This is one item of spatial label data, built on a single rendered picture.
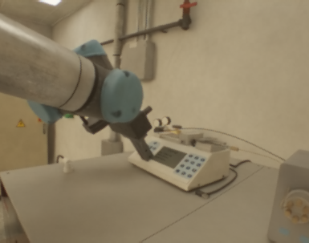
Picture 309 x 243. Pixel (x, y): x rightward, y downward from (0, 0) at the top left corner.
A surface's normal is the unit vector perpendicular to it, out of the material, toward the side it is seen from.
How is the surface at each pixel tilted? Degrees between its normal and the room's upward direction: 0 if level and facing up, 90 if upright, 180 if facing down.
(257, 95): 90
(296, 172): 90
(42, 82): 116
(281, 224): 90
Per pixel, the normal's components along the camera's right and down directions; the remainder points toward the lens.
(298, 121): -0.71, 0.04
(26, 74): 0.64, 0.55
